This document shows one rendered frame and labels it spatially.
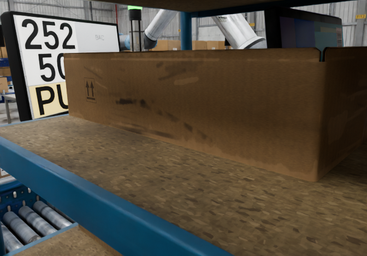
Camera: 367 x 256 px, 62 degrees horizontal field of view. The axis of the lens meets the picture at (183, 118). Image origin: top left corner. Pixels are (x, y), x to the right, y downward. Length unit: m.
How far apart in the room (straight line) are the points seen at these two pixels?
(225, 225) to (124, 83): 0.24
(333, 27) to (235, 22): 0.92
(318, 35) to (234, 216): 0.26
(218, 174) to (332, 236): 0.10
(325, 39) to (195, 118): 0.20
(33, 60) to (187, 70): 0.70
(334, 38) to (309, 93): 0.22
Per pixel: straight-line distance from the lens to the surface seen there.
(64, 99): 1.03
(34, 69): 0.96
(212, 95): 0.28
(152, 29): 1.84
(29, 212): 1.58
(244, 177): 0.25
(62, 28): 1.06
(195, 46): 9.32
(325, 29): 0.42
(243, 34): 1.33
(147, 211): 0.19
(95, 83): 0.44
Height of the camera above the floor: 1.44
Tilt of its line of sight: 13 degrees down
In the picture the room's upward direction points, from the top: 1 degrees counter-clockwise
